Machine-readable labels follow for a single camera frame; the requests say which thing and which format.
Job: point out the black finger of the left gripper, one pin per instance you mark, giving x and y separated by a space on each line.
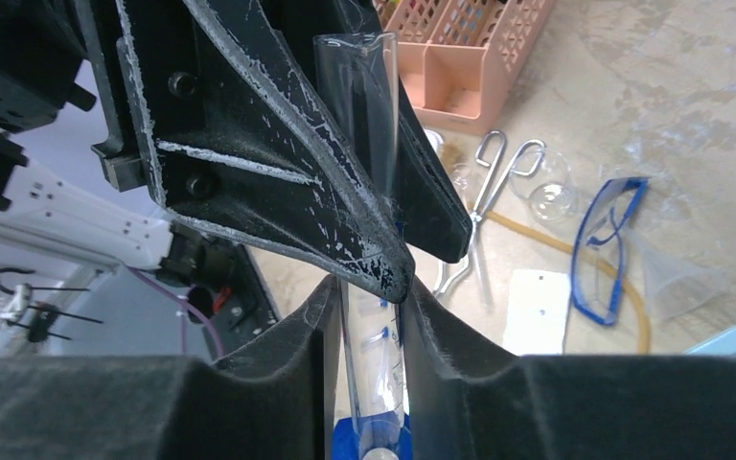
238 143

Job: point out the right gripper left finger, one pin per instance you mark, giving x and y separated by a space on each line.
273 398

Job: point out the blue safety glasses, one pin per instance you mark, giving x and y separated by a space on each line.
599 255

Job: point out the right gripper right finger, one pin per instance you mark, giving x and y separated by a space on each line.
471 399

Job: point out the clear glass flask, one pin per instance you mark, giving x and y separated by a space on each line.
541 178

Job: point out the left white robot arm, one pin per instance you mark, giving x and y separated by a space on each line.
35 201

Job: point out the metal crucible tongs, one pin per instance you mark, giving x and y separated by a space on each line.
478 180

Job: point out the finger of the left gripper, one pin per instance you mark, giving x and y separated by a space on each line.
426 208

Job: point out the small white plastic packet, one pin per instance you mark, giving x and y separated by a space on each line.
537 313

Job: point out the pink plastic organizer rack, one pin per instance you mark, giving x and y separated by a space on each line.
460 59

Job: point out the clear plastic funnel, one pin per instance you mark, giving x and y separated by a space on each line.
674 286

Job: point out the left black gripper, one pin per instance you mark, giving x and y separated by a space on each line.
55 53

